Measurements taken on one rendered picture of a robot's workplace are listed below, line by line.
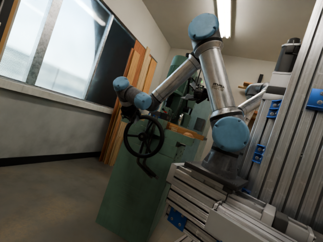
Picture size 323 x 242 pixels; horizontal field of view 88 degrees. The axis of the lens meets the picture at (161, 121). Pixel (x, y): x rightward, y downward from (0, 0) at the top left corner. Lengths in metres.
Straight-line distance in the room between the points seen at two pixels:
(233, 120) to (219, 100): 0.09
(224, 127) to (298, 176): 0.41
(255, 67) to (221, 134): 3.40
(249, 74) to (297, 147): 3.08
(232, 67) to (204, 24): 3.22
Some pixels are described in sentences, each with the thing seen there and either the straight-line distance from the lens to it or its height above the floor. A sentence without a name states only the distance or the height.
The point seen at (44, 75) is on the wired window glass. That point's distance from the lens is 2.30.
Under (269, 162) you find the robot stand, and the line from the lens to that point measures 0.90.
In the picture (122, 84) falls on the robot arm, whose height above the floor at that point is 1.05.
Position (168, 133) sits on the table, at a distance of 1.26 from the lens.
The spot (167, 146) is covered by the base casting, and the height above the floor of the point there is 0.78.
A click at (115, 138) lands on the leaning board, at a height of 0.43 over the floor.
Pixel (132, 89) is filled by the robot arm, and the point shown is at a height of 1.04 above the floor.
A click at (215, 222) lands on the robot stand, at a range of 0.65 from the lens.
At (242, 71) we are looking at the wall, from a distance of 3.90.
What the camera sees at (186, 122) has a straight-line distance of 1.56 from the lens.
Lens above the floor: 0.95
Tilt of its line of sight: level
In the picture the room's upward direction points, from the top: 19 degrees clockwise
